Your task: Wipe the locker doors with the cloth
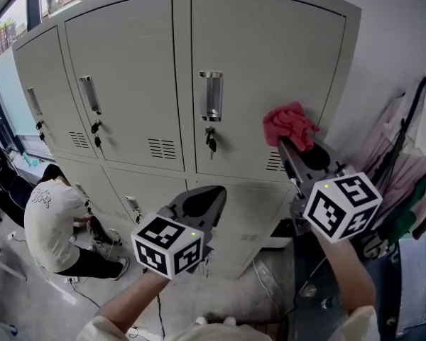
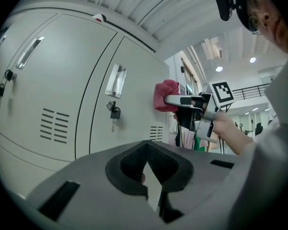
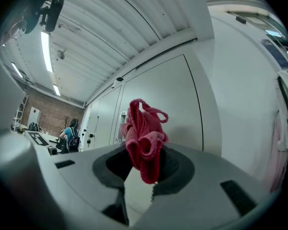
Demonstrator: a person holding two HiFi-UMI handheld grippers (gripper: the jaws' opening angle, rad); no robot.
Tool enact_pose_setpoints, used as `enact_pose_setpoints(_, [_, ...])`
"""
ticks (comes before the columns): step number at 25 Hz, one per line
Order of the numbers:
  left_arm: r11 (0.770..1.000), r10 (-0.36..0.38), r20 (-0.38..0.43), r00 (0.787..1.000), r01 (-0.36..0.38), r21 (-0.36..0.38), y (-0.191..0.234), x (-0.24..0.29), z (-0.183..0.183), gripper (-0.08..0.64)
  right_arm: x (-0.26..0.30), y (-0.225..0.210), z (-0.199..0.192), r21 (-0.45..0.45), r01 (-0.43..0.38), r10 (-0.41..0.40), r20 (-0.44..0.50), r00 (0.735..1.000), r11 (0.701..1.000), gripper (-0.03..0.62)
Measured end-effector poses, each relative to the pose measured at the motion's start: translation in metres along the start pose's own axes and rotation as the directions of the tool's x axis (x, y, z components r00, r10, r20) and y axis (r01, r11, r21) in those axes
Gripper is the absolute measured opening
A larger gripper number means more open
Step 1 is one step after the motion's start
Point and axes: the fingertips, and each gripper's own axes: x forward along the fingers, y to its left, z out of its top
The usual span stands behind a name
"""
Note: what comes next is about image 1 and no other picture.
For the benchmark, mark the red wiping cloth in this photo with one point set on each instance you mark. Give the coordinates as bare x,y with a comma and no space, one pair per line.
284,123

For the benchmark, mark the person's white shoe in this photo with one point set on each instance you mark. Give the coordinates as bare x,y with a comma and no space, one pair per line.
229,321
201,321

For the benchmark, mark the dark box with white front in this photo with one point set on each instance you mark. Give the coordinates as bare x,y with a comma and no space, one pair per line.
277,242

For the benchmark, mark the black office chair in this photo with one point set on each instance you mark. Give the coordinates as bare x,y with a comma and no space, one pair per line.
3,190

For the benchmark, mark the blue grey metal bin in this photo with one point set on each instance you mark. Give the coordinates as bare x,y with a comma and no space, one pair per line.
419,290

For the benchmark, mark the teal plastic object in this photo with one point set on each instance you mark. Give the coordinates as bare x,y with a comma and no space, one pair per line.
30,161

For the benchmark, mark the person's right forearm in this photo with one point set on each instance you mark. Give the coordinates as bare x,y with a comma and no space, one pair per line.
344,272

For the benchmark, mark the white black patterned bag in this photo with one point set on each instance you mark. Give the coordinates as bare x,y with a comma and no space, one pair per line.
376,247

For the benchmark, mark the clear plastic sheet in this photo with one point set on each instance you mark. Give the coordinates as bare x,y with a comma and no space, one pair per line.
273,290

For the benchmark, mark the beige metal locker cabinet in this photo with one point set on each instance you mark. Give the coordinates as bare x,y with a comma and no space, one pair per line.
128,66

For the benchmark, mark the person's right white shoe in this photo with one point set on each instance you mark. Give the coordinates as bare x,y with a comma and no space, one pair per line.
229,321

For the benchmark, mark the person's left white shoe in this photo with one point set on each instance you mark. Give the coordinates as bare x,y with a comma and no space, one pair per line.
201,321

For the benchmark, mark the set of black locker keys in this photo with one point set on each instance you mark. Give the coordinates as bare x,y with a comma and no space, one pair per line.
211,142

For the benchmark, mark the grey metal locker door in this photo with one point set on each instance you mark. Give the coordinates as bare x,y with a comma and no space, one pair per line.
252,66

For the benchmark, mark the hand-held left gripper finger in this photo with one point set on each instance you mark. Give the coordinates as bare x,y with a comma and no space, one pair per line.
218,213
177,206

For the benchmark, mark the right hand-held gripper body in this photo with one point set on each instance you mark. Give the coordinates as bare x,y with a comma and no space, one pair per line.
341,208

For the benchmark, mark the white power strip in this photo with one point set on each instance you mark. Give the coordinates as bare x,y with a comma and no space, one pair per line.
72,280
11,236

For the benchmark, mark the person's left forearm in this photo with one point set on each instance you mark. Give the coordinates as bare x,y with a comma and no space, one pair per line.
128,297

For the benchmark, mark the white and black appliance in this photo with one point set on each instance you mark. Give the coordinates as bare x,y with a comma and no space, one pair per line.
99,229

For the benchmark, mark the brown wooden slatted platform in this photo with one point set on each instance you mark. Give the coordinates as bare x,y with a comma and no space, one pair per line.
270,332

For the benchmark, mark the person's cream shirt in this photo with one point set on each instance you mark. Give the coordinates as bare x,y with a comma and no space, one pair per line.
355,325

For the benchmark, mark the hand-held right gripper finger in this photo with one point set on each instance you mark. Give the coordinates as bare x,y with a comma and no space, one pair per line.
293,162
333,162

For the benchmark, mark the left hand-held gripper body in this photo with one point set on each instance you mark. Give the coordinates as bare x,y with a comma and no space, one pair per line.
163,247

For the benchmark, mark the clear plastic cup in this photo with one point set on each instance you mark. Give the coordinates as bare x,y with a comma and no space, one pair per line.
308,290

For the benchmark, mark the dark framed glass window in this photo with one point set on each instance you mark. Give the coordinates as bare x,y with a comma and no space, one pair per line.
7,94

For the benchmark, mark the green hanging garment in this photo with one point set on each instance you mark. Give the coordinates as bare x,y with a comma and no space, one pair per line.
412,208

